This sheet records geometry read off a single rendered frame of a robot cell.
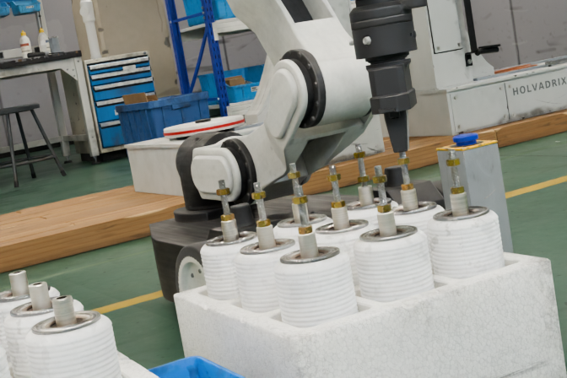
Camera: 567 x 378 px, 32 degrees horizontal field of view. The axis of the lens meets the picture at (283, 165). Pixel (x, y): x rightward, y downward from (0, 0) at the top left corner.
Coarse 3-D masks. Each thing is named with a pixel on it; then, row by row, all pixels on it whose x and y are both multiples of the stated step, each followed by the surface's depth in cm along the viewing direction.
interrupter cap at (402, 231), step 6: (402, 228) 131; (408, 228) 131; (414, 228) 129; (366, 234) 131; (372, 234) 131; (378, 234) 131; (402, 234) 127; (408, 234) 127; (366, 240) 128; (372, 240) 127; (378, 240) 127; (384, 240) 126
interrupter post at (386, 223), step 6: (378, 216) 129; (384, 216) 129; (390, 216) 129; (378, 222) 129; (384, 222) 129; (390, 222) 129; (384, 228) 129; (390, 228) 129; (396, 228) 130; (384, 234) 129; (390, 234) 129; (396, 234) 129
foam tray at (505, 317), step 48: (480, 288) 127; (528, 288) 131; (192, 336) 146; (240, 336) 129; (288, 336) 117; (336, 336) 118; (384, 336) 121; (432, 336) 124; (480, 336) 127; (528, 336) 131
